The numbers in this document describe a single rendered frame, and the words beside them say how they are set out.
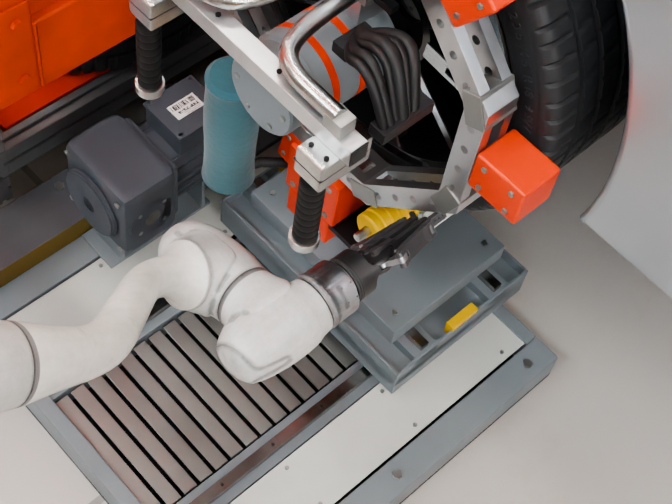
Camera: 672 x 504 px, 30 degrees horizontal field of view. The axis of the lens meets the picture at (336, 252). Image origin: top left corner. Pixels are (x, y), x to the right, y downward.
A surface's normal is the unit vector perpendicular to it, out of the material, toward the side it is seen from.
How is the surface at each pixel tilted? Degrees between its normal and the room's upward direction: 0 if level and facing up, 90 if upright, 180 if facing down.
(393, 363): 0
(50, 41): 90
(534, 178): 0
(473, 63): 45
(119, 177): 0
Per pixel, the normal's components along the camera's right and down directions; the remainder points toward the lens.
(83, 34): 0.67, 0.66
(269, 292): -0.07, -0.72
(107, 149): 0.11, -0.53
